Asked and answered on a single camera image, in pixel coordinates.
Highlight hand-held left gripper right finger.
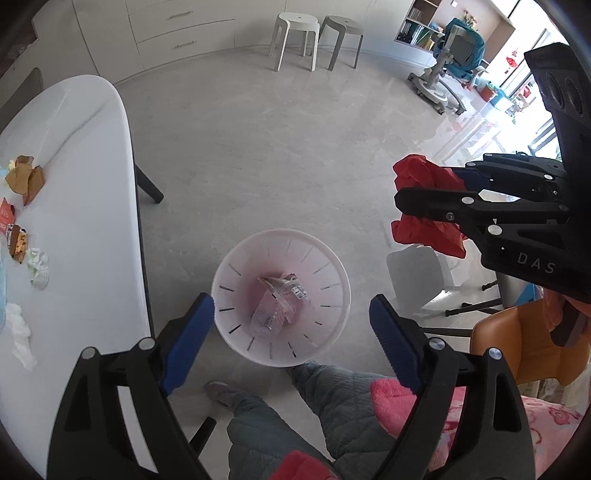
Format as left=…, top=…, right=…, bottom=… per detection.
left=368, top=294, right=546, bottom=480

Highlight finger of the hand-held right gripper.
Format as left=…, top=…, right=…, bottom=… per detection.
left=394, top=187, right=572, bottom=237
left=452, top=154, right=568, bottom=198

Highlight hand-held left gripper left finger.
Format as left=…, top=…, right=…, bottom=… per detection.
left=46, top=292, right=218, bottom=480

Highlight red paper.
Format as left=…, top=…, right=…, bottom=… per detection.
left=392, top=154, right=469, bottom=259

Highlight white slotted waste bin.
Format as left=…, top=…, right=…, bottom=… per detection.
left=211, top=228, right=352, bottom=367

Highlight person's right hand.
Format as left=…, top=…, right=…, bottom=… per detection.
left=543, top=288, right=591, bottom=326

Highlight pink fleece top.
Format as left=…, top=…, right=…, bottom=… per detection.
left=270, top=376, right=467, bottom=480

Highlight grey shoe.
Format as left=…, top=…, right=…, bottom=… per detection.
left=204, top=381, right=242, bottom=409

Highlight light grey chair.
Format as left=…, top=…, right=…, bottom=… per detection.
left=387, top=249, right=504, bottom=319

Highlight grey quilted pants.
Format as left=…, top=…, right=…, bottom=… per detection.
left=226, top=361, right=419, bottom=480

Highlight clear plastic bag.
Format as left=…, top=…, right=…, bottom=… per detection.
left=250, top=291, right=296, bottom=332

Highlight orange leather chair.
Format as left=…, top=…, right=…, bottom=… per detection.
left=470, top=299, right=591, bottom=402

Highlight black table leg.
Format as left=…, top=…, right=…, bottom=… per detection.
left=135, top=164, right=164, bottom=205
left=189, top=416, right=217, bottom=455

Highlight white printed wrapper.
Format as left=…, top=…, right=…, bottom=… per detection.
left=259, top=273, right=309, bottom=303

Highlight teal study chair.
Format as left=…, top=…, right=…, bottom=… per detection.
left=407, top=17, right=490, bottom=116

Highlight pale green crumpled tissue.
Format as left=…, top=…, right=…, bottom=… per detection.
left=25, top=248, right=50, bottom=291

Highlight white crumpled tissue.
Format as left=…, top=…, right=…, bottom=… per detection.
left=4, top=303, right=38, bottom=371

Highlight pink printed cloth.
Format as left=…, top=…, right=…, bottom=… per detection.
left=450, top=385, right=585, bottom=480

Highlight wooden bookshelf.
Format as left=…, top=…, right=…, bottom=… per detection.
left=394, top=0, right=515, bottom=70

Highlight light blue cloth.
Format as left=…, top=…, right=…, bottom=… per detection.
left=0, top=265, right=9, bottom=330

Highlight brown patterned snack wrapper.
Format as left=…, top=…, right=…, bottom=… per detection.
left=0, top=223, right=31, bottom=264

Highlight grey plastic stool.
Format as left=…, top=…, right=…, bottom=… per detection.
left=318, top=15, right=365, bottom=71

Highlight brown crumpled paper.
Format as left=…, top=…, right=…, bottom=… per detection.
left=6, top=156, right=47, bottom=206

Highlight white plastic stool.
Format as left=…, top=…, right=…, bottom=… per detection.
left=269, top=13, right=320, bottom=73

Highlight beige drawer cabinet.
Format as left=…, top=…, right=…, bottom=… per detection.
left=74, top=0, right=287, bottom=86

